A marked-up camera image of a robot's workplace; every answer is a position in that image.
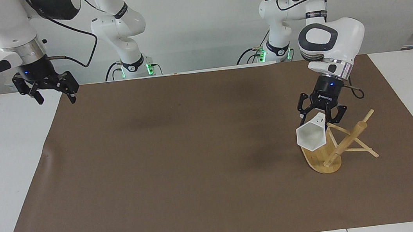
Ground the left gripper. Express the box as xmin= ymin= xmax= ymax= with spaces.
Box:
xmin=293 ymin=72 xmax=351 ymax=136

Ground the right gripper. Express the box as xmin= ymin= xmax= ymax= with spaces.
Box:
xmin=10 ymin=53 xmax=82 ymax=111

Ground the wooden cup rack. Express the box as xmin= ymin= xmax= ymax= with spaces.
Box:
xmin=297 ymin=108 xmax=382 ymax=177

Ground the white hexagonal cup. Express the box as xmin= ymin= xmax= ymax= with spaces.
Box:
xmin=294 ymin=111 xmax=332 ymax=154

